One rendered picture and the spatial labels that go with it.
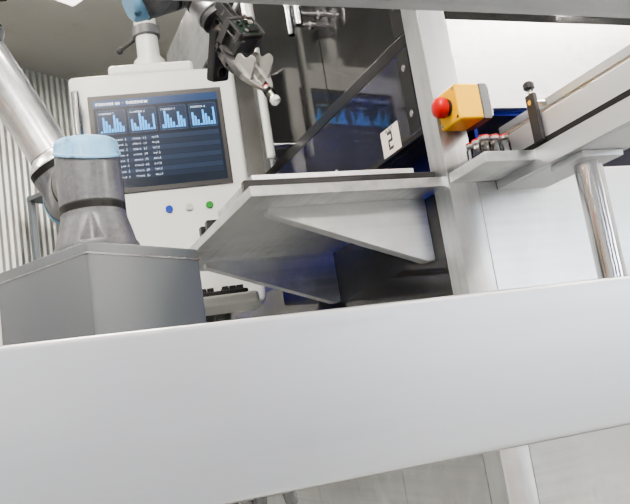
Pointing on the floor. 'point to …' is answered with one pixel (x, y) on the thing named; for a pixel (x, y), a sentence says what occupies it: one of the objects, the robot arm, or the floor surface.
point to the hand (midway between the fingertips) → (262, 87)
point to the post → (460, 218)
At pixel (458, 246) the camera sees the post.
